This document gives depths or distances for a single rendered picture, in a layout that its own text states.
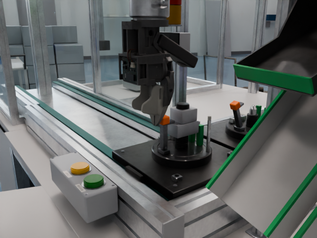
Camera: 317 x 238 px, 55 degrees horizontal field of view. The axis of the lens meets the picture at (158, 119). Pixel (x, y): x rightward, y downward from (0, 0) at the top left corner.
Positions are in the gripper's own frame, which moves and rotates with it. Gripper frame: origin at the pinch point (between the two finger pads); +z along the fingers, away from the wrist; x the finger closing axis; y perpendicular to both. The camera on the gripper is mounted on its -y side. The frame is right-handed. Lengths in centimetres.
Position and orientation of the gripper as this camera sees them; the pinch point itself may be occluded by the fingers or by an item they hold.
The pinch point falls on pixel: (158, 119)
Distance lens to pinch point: 64.8
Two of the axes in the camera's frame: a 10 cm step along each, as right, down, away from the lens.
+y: -8.1, 1.8, -5.6
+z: 0.0, 9.5, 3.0
